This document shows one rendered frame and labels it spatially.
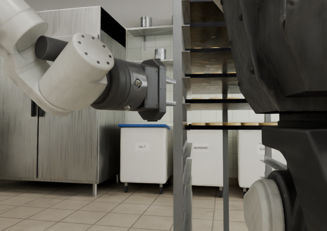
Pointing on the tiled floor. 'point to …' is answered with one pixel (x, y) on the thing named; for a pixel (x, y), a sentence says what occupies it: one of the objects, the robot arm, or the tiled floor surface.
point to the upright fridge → (112, 140)
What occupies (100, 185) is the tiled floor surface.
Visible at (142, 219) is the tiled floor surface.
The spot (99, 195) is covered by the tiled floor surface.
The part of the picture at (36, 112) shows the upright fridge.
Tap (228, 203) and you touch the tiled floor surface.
